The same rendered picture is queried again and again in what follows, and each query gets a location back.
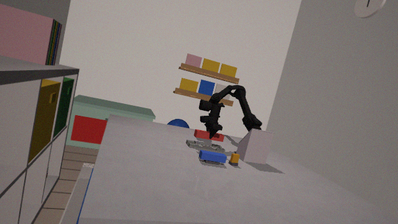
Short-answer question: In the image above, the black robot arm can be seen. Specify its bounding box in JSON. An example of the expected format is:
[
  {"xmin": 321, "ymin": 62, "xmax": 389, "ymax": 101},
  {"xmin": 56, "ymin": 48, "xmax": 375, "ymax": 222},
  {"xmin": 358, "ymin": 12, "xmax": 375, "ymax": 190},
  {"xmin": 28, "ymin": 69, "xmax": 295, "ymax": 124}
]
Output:
[{"xmin": 199, "ymin": 85, "xmax": 262, "ymax": 132}]

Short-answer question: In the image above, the blue bar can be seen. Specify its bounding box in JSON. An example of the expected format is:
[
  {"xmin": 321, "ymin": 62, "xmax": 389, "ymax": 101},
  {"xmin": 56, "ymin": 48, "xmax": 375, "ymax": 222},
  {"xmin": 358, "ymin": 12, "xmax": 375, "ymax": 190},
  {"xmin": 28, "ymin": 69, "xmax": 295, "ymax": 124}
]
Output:
[{"xmin": 199, "ymin": 150, "xmax": 227, "ymax": 163}]

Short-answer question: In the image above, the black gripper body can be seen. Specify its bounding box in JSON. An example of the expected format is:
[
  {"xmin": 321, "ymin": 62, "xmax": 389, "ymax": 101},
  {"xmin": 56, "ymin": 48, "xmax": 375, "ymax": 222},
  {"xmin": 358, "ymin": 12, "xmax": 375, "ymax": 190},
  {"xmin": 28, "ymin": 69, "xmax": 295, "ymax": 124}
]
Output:
[{"xmin": 204, "ymin": 112, "xmax": 223, "ymax": 131}]

